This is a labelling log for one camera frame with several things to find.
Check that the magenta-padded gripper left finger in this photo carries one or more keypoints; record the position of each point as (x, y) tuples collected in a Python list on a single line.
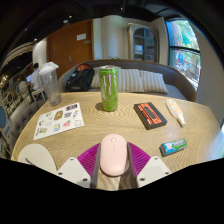
[(85, 163)]

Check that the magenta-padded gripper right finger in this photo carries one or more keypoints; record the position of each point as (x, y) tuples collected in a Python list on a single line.
[(141, 161)]

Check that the pink computer mouse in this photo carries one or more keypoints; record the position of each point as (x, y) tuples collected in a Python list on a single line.
[(114, 155)]

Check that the round white pig mouse pad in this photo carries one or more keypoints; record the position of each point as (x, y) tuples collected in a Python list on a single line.
[(38, 156)]

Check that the small green and blue pack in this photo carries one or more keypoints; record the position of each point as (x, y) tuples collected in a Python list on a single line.
[(173, 147)]

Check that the black and orange flat box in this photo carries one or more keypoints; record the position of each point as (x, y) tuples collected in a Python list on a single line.
[(150, 115)]

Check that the white sticker sheet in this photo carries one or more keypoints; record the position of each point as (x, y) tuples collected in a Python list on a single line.
[(58, 120)]

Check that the white squeeze tube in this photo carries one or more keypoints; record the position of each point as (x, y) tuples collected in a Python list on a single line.
[(175, 111)]

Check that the green drink can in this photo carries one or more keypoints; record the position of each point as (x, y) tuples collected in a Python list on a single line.
[(109, 90)]

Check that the striped cushion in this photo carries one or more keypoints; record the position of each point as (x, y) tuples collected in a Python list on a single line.
[(95, 80), (154, 82), (130, 80)]

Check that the clear plastic tumbler with lid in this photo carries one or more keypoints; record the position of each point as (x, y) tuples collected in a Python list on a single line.
[(50, 86)]

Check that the black and orange backpack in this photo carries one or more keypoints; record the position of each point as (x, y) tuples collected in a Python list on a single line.
[(80, 79)]

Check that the grey curved sofa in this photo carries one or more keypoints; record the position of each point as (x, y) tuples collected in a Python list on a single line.
[(178, 85)]

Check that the white dining chairs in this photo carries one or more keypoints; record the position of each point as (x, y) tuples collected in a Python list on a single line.
[(26, 90)]

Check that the person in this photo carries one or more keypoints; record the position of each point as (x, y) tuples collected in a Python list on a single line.
[(35, 77)]

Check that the black-framed window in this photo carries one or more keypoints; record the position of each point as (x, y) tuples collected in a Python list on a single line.
[(185, 53)]

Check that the glass-door cabinet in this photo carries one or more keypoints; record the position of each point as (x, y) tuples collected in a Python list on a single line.
[(144, 42)]

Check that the brown wooden door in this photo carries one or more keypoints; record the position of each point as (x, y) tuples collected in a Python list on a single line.
[(71, 45)]

